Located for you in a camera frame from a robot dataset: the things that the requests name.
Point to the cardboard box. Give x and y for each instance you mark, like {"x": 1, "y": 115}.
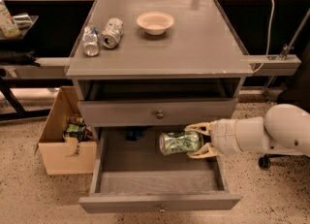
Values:
{"x": 63, "y": 157}

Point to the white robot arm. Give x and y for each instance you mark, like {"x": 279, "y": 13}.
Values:
{"x": 251, "y": 135}

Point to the black office chair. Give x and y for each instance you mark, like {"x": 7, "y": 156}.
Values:
{"x": 295, "y": 98}

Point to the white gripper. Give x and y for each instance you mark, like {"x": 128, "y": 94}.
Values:
{"x": 224, "y": 137}

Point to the open grey middle drawer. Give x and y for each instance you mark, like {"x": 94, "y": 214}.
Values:
{"x": 134, "y": 176}

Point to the closed grey top drawer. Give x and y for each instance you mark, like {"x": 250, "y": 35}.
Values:
{"x": 154, "y": 113}

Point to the snack packets in box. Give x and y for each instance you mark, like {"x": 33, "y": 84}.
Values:
{"x": 78, "y": 130}

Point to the silver can on side table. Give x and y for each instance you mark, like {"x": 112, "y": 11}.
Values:
{"x": 23, "y": 21}

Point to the silver white soda can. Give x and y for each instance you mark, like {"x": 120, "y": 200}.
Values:
{"x": 112, "y": 33}

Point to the grey drawer cabinet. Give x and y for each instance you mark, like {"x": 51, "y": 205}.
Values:
{"x": 197, "y": 58}

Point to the green soda can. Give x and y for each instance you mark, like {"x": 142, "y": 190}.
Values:
{"x": 179, "y": 142}

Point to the green label bottle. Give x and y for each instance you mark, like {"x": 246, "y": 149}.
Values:
{"x": 7, "y": 23}

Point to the crushed clear plastic bottle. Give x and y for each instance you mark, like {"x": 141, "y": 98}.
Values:
{"x": 90, "y": 40}

